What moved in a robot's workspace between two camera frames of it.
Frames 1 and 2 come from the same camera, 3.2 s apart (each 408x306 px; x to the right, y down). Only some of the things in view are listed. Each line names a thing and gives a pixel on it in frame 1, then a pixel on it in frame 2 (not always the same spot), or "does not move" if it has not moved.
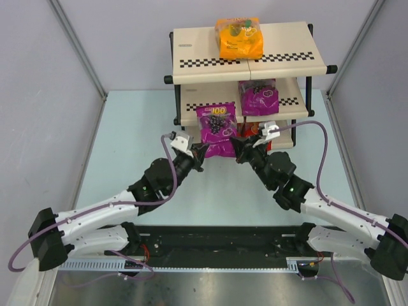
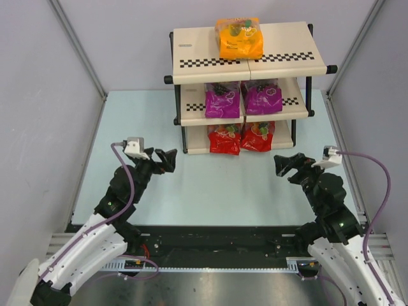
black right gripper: x=246 y=153 → x=303 y=167
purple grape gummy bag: x=218 y=123 → x=222 y=99
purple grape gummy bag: x=259 y=97 does not move
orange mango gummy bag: x=239 y=37 does not move
